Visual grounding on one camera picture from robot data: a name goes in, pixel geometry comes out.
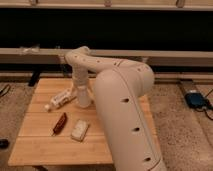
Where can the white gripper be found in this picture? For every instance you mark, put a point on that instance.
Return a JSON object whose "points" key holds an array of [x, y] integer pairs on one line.
{"points": [[79, 78]]}

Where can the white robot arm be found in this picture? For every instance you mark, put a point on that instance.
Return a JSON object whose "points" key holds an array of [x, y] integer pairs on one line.
{"points": [[117, 88]]}

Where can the white plastic bottle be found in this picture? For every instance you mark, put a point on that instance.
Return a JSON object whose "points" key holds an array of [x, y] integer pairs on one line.
{"points": [[59, 100]]}

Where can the white rectangular sponge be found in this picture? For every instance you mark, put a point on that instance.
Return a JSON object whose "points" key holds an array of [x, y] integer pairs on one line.
{"points": [[79, 131]]}

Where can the brown chocolate bar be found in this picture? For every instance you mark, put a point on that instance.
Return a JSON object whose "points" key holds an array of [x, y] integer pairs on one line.
{"points": [[60, 124]]}

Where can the wooden table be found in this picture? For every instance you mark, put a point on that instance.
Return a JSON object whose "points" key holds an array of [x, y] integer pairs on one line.
{"points": [[36, 145]]}

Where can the black object on floor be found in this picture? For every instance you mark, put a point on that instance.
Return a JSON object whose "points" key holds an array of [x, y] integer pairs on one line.
{"points": [[4, 143]]}

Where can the blue device on floor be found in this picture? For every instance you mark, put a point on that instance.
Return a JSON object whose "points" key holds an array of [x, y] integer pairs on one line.
{"points": [[196, 100]]}

